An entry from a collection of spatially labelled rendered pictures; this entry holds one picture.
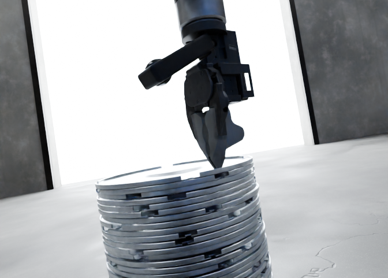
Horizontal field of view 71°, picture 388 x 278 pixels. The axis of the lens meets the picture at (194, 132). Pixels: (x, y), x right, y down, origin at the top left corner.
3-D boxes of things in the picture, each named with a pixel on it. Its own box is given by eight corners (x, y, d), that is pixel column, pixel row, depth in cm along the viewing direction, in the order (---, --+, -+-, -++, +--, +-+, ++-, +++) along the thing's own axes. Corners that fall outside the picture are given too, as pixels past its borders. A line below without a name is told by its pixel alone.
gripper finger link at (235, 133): (255, 163, 40) (245, 102, 41) (224, 171, 37) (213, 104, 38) (241, 164, 43) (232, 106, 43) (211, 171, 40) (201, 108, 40)
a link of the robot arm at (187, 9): (191, -15, 37) (164, 14, 44) (196, 18, 37) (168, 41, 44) (232, -6, 41) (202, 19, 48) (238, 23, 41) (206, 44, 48)
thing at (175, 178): (105, 178, 63) (104, 175, 63) (223, 158, 69) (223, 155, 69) (80, 200, 35) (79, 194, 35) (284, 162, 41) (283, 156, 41)
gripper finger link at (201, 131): (241, 164, 43) (232, 106, 43) (211, 171, 40) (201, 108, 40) (228, 164, 46) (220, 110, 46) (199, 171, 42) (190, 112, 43)
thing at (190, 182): (83, 188, 57) (82, 184, 57) (200, 164, 72) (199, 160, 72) (125, 203, 32) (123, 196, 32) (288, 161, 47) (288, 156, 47)
